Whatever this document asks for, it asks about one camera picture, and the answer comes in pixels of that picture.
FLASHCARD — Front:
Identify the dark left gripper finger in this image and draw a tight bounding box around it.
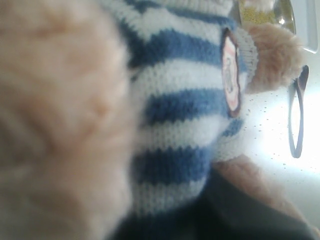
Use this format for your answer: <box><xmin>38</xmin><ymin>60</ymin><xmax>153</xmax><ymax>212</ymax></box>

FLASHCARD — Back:
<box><xmin>113</xmin><ymin>172</ymin><xmax>318</xmax><ymax>240</ymax></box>

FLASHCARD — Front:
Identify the teddy bear striped sweater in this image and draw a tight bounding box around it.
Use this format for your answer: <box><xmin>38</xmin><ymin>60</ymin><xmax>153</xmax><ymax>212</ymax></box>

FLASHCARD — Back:
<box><xmin>0</xmin><ymin>0</ymin><xmax>311</xmax><ymax>240</ymax></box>

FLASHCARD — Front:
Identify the dark red wooden spoon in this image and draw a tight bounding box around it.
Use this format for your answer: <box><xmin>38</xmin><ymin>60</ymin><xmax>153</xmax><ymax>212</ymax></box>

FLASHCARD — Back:
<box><xmin>288</xmin><ymin>65</ymin><xmax>310</xmax><ymax>159</ymax></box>

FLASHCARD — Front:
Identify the yellow millet grain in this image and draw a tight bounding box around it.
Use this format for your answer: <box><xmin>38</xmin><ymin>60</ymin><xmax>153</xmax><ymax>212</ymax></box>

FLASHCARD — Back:
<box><xmin>239</xmin><ymin>0</ymin><xmax>276</xmax><ymax>24</ymax></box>

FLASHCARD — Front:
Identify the steel bowl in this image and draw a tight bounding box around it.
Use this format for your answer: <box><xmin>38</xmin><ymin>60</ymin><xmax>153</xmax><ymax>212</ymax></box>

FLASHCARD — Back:
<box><xmin>240</xmin><ymin>0</ymin><xmax>296</xmax><ymax>34</ymax></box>

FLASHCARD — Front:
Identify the white plastic tray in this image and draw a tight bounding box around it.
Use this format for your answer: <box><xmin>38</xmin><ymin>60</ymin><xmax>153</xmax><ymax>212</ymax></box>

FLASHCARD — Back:
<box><xmin>291</xmin><ymin>0</ymin><xmax>319</xmax><ymax>54</ymax></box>

